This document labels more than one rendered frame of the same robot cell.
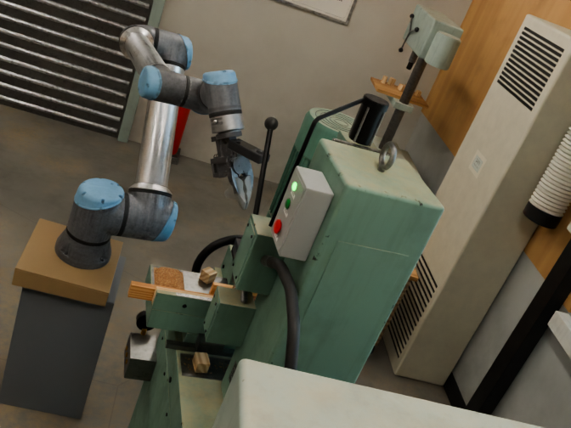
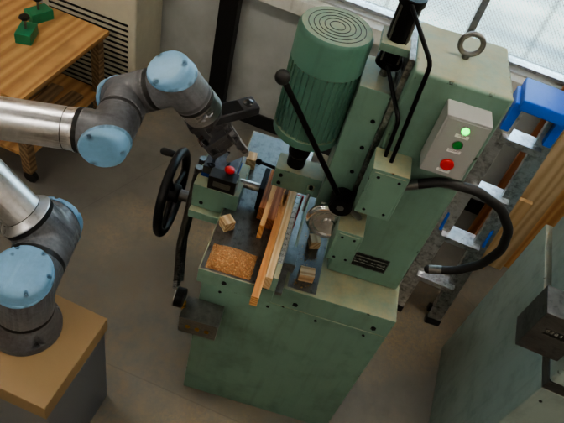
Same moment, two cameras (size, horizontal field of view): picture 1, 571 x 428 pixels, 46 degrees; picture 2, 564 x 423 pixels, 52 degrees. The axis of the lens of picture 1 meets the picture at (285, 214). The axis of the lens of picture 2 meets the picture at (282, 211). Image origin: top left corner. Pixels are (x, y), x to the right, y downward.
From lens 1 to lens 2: 159 cm
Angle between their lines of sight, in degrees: 58
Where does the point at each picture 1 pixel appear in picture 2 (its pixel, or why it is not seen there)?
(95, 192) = (28, 279)
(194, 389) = (331, 291)
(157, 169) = (23, 192)
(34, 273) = (58, 389)
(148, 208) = (60, 231)
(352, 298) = not seen: hidden behind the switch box
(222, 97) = (201, 90)
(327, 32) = not seen: outside the picture
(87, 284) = (88, 336)
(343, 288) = not seen: hidden behind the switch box
